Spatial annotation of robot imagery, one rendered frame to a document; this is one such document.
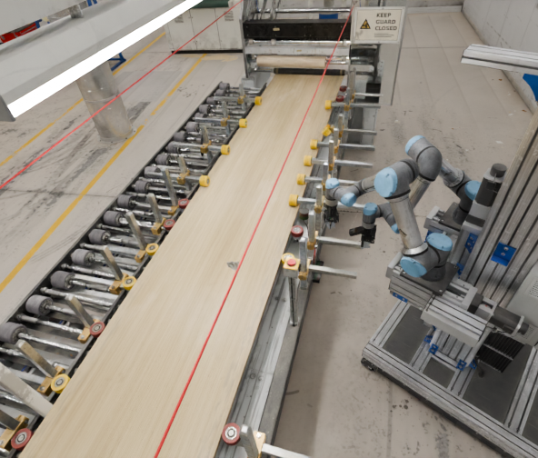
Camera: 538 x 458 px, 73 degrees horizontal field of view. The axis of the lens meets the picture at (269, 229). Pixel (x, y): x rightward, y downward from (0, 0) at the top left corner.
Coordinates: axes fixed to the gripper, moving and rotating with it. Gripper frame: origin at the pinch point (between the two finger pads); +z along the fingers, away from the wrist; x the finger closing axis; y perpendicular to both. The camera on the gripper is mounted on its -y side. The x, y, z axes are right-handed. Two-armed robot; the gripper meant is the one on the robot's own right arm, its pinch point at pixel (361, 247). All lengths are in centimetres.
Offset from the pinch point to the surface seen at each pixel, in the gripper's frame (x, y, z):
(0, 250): 0, -361, 80
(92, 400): -128, -109, -9
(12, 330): -105, -181, -5
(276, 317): -50, -44, 20
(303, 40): 255, -90, -45
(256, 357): -78, -49, 20
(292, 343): -68, -30, 12
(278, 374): -88, -33, 12
